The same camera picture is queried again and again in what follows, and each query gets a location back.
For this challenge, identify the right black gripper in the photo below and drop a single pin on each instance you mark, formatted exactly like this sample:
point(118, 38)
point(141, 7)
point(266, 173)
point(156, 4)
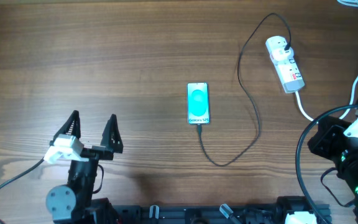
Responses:
point(329, 127)

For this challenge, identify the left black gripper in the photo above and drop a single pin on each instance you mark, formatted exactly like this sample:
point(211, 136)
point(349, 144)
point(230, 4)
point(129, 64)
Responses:
point(99, 151)

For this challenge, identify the white power strip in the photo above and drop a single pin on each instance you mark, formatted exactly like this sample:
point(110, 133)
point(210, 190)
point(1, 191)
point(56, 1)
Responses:
point(287, 71)

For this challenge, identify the Galaxy smartphone teal screen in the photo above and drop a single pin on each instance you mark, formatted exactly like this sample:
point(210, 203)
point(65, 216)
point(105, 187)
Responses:
point(198, 103)

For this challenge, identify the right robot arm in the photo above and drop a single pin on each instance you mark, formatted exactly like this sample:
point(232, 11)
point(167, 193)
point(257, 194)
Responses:
point(347, 170)

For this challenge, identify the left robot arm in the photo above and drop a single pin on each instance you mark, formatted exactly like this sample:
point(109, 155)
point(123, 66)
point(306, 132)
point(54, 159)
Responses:
point(80, 184)

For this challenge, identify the white USB charger plug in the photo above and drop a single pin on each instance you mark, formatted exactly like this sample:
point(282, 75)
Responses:
point(280, 54)

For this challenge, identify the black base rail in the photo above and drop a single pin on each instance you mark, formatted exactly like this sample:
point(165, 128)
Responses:
point(288, 209)

